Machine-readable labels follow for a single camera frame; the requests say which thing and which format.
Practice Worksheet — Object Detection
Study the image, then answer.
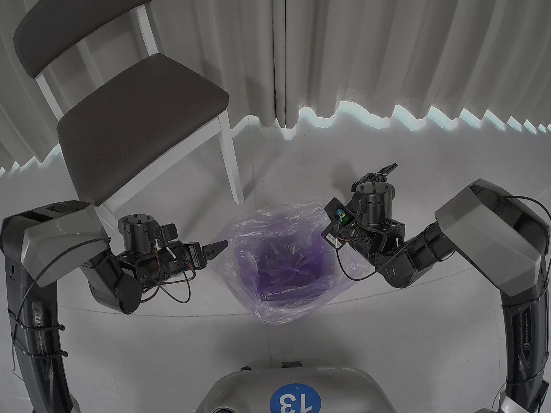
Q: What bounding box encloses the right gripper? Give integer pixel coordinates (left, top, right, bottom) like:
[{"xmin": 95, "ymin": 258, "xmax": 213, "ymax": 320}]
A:
[{"xmin": 321, "ymin": 226, "xmax": 354, "ymax": 253}]

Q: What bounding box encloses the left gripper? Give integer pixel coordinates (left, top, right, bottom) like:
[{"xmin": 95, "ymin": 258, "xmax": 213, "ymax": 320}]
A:
[{"xmin": 173, "ymin": 239, "xmax": 230, "ymax": 274}]

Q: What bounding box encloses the purple plastic bag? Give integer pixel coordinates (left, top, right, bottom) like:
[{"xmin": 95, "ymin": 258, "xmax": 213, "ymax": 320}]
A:
[{"xmin": 215, "ymin": 202, "xmax": 360, "ymax": 326}]

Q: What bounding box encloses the black plastic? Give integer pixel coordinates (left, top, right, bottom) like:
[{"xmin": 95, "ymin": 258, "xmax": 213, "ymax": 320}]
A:
[{"xmin": 351, "ymin": 163, "xmax": 399, "ymax": 185}]

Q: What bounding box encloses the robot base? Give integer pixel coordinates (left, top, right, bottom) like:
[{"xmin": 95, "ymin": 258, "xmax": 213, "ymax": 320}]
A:
[{"xmin": 196, "ymin": 360, "xmax": 397, "ymax": 413}]

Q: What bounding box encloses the white chair with dark seat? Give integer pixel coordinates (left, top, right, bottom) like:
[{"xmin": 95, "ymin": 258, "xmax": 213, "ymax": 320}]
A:
[{"xmin": 13, "ymin": 0, "xmax": 245, "ymax": 207}]

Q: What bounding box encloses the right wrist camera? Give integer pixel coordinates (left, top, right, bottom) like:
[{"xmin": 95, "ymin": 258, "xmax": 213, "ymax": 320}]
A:
[{"xmin": 324, "ymin": 195, "xmax": 359, "ymax": 232}]

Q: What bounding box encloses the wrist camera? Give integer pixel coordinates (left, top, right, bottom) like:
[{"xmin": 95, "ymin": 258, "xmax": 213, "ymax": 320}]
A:
[
  {"xmin": 324, "ymin": 195, "xmax": 359, "ymax": 232},
  {"xmin": 148, "ymin": 223, "xmax": 178, "ymax": 248}
]

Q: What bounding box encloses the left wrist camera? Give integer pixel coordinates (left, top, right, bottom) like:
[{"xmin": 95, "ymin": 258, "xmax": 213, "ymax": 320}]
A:
[{"xmin": 148, "ymin": 223, "xmax": 178, "ymax": 248}]

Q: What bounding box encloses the black cable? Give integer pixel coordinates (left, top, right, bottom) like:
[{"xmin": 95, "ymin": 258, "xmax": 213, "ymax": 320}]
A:
[
  {"xmin": 336, "ymin": 195, "xmax": 551, "ymax": 281},
  {"xmin": 34, "ymin": 237, "xmax": 199, "ymax": 305},
  {"xmin": 491, "ymin": 385, "xmax": 509, "ymax": 413}
]

